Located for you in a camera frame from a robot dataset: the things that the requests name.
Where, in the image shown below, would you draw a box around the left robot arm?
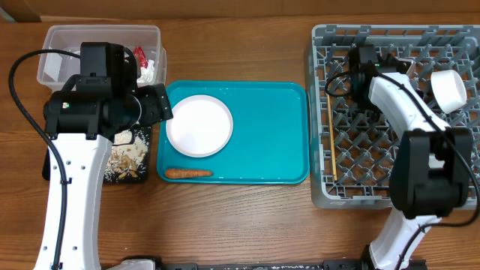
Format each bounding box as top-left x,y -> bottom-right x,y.
34,83 -> 173,269

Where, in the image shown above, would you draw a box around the white bowl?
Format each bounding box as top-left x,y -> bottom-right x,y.
430,70 -> 467,113

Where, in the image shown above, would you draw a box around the orange carrot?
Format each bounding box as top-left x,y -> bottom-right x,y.
164,168 -> 213,179

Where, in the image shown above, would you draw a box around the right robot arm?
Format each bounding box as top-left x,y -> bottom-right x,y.
348,46 -> 479,269

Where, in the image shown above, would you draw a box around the white tissue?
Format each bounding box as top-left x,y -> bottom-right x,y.
136,60 -> 155,83

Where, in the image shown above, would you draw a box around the grey dishwasher rack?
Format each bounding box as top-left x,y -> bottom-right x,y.
305,25 -> 479,209

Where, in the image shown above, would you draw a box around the wooden chopstick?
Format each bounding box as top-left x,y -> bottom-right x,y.
325,95 -> 338,182

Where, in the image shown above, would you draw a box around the black plastic tray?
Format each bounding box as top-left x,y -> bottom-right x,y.
41,125 -> 153,185

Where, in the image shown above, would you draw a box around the teal serving tray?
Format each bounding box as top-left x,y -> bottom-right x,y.
156,80 -> 309,185

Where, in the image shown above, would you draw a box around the clear plastic storage bin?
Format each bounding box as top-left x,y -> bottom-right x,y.
37,25 -> 167,91

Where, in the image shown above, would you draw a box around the red snack wrapper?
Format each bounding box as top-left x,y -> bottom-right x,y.
133,46 -> 149,68

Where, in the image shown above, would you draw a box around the rice and peanut scraps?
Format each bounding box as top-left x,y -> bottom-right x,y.
103,129 -> 149,182

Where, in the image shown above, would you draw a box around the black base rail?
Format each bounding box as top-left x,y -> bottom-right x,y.
104,254 -> 428,270

